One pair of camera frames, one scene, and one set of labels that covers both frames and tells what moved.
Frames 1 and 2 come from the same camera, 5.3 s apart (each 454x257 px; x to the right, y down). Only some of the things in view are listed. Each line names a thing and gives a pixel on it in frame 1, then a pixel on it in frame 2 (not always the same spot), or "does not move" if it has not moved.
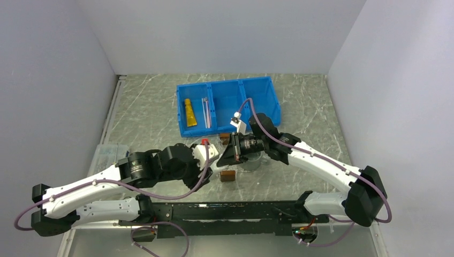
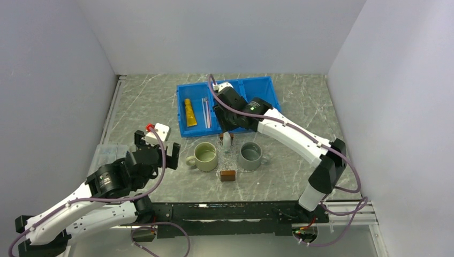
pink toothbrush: (208, 113) does not move
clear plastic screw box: (106, 155) does not move
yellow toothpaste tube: (191, 118) does not move
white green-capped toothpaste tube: (214, 164) to (226, 142)
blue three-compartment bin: (225, 98) does not move
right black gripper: (231, 156) to (225, 126)
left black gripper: (194, 180) to (172, 161)
